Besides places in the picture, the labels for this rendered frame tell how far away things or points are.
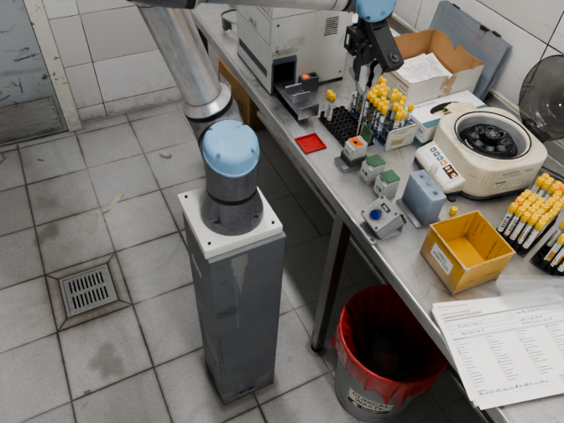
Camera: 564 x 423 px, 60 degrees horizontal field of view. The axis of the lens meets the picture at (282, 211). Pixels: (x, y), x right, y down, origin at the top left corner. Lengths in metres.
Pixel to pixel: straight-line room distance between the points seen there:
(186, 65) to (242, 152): 0.20
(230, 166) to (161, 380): 1.14
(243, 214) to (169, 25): 0.42
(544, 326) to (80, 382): 1.55
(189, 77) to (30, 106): 1.92
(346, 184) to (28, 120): 2.02
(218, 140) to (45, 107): 1.97
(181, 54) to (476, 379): 0.85
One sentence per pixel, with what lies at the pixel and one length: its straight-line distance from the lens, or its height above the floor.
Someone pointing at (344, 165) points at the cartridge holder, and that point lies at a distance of 1.35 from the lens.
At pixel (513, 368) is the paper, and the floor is 0.89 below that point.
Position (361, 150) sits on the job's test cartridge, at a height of 0.93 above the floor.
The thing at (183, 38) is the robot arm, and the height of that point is 1.31.
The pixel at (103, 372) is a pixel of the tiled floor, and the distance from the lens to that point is 2.03.
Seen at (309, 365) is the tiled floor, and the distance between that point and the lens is 1.97.
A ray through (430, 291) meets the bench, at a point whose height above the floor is 0.88.
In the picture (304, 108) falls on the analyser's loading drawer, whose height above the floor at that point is 0.93.
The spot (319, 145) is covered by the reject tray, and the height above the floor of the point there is 0.88.
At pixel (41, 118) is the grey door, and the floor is 0.12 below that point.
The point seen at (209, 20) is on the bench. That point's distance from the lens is 2.03.
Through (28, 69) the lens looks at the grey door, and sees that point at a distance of 2.79.
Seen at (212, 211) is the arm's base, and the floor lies 0.96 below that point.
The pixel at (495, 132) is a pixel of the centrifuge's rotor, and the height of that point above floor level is 1.00.
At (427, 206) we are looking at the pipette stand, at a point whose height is 0.95.
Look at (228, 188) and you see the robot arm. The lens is 1.04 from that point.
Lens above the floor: 1.78
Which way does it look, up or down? 48 degrees down
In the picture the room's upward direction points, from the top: 4 degrees clockwise
